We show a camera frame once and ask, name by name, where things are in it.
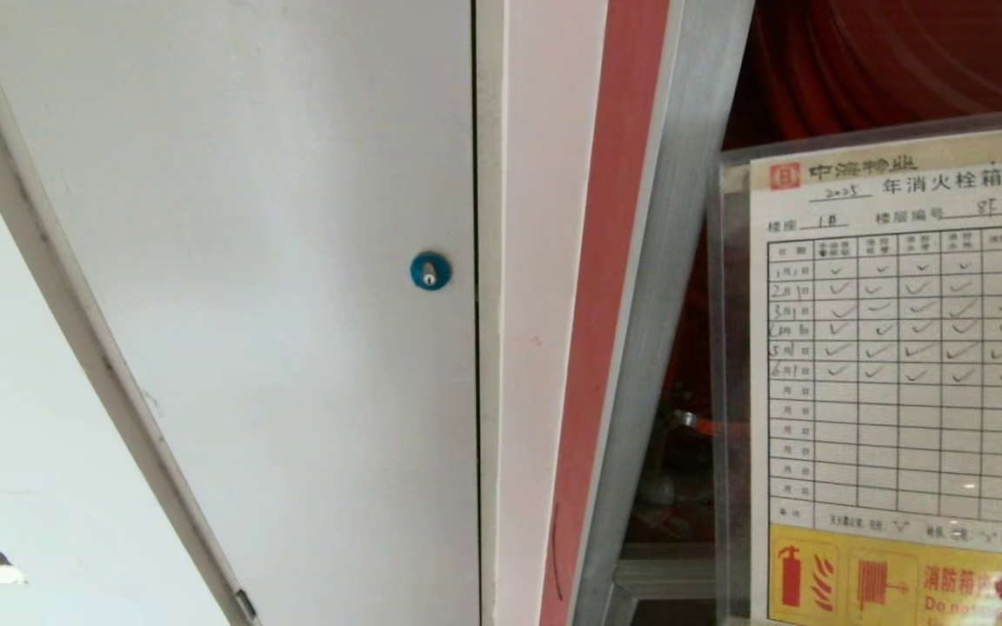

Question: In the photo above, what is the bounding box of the blue round door lock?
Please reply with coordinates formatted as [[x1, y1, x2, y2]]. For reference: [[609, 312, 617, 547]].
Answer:
[[410, 251, 453, 292]]

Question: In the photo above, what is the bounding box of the red framed cabinet door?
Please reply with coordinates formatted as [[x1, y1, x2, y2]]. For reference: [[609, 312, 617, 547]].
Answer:
[[538, 0, 758, 626]]

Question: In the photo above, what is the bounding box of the metal hydrant valve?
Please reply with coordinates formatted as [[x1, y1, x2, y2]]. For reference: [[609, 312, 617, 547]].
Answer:
[[636, 407, 719, 509]]

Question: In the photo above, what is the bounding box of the white panel door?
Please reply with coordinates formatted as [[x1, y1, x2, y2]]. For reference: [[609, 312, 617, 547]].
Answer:
[[0, 0, 481, 626]]

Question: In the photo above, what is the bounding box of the clear acrylic card holder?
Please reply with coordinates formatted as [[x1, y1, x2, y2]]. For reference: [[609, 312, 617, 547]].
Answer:
[[706, 108, 1002, 626]]

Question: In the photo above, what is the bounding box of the white inspection card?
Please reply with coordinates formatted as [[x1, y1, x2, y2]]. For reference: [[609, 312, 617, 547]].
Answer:
[[750, 128, 1002, 626]]

